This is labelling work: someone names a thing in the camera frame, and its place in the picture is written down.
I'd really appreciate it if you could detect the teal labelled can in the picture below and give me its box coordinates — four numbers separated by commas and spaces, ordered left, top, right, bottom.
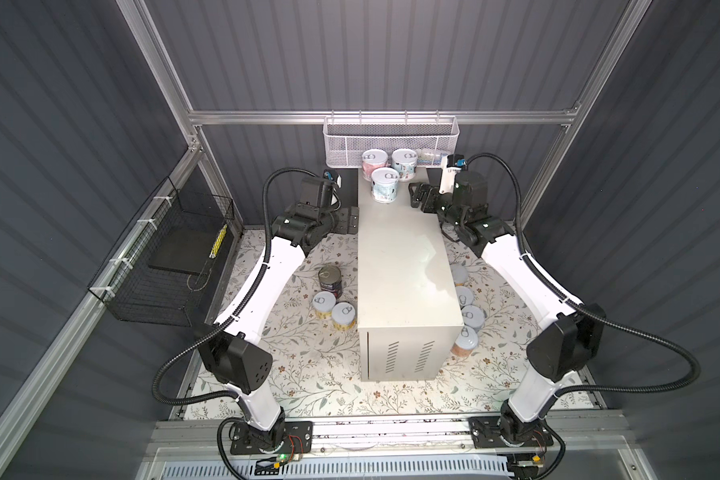
390, 148, 418, 182

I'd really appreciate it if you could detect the light blue labelled can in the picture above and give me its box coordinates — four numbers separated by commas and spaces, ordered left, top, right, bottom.
371, 167, 400, 204

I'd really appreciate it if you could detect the pink labelled can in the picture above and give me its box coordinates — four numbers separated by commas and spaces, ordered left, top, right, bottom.
361, 149, 389, 181

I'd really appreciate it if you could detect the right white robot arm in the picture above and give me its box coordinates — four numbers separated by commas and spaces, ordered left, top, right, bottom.
408, 154, 701, 447

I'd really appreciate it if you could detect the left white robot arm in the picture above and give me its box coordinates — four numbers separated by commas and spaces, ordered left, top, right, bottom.
151, 168, 342, 452

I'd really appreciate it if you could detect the white metal cabinet counter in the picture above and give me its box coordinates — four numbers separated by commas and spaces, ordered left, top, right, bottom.
357, 182, 463, 381

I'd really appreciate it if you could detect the dark bare-lid tin can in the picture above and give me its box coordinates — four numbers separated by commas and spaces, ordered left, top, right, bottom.
318, 265, 343, 299

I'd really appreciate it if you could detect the yellow can far right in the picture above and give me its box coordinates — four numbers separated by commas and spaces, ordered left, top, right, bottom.
450, 264, 469, 286

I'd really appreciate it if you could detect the yellow labelled can left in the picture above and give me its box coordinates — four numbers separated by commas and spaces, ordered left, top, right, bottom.
312, 291, 337, 320

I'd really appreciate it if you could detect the green labelled can right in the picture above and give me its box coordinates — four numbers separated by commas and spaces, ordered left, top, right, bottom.
455, 285, 475, 308

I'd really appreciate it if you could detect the small can beside cabinet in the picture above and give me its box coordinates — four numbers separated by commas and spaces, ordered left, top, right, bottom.
331, 302, 356, 331

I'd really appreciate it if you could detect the yellow marker in basket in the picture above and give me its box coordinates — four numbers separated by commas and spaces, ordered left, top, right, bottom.
209, 224, 228, 259

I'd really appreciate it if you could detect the white lidded can right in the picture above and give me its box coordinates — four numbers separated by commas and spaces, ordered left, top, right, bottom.
461, 304, 486, 331

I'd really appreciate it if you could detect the orange labelled can right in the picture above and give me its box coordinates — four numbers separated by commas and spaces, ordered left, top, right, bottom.
451, 326, 479, 358

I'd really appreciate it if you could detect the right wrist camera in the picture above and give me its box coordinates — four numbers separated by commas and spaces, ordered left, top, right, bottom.
439, 154, 466, 194

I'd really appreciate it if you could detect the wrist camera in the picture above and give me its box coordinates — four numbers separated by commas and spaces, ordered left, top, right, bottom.
322, 169, 342, 189
439, 154, 466, 194

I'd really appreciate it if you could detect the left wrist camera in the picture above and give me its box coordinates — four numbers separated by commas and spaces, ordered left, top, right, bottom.
322, 169, 342, 189

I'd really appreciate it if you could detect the white wire mesh basket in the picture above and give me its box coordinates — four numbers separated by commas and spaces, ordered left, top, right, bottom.
322, 114, 460, 168

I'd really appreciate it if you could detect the black wire wall basket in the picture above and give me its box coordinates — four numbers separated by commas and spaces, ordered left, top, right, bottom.
89, 179, 237, 327

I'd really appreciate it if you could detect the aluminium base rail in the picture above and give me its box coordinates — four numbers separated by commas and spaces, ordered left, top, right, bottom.
145, 410, 636, 460

